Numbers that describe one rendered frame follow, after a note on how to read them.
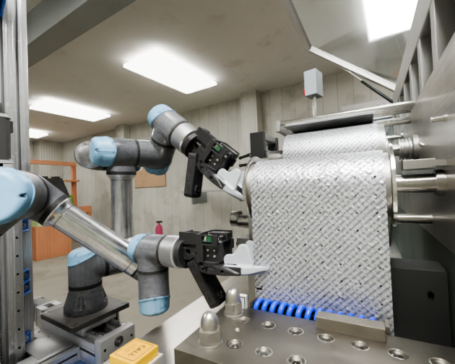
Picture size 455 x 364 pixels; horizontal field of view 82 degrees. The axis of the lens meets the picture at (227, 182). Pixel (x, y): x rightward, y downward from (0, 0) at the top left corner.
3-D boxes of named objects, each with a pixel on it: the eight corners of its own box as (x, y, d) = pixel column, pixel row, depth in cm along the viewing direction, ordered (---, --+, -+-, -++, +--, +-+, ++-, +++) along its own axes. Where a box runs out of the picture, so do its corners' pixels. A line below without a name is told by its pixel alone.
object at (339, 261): (256, 304, 53) (253, 212, 54) (393, 329, 42) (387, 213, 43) (256, 305, 53) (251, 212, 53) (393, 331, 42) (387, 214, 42)
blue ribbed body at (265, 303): (258, 311, 52) (258, 293, 52) (385, 336, 42) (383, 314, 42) (252, 319, 49) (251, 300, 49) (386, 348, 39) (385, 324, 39)
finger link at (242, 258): (263, 247, 49) (220, 243, 53) (264, 279, 49) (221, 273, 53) (269, 243, 52) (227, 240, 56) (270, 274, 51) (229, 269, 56)
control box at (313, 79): (308, 101, 112) (307, 77, 112) (323, 97, 108) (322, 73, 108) (300, 97, 107) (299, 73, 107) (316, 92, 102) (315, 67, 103)
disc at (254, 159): (269, 217, 66) (266, 158, 66) (271, 217, 66) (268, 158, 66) (245, 227, 53) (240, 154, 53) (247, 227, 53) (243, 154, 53)
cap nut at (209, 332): (206, 333, 41) (205, 304, 42) (227, 338, 40) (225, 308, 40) (193, 345, 38) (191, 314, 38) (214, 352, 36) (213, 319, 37)
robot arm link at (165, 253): (158, 271, 61) (180, 261, 68) (174, 273, 58) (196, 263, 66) (157, 237, 61) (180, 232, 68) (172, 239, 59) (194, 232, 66)
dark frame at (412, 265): (276, 328, 66) (272, 248, 66) (444, 367, 50) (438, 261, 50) (266, 345, 59) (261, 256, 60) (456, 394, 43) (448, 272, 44)
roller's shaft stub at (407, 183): (393, 196, 49) (392, 172, 49) (441, 195, 46) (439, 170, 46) (395, 197, 45) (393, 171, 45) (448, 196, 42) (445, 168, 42)
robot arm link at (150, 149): (127, 161, 78) (135, 128, 73) (162, 162, 85) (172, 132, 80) (135, 178, 74) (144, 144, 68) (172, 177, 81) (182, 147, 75)
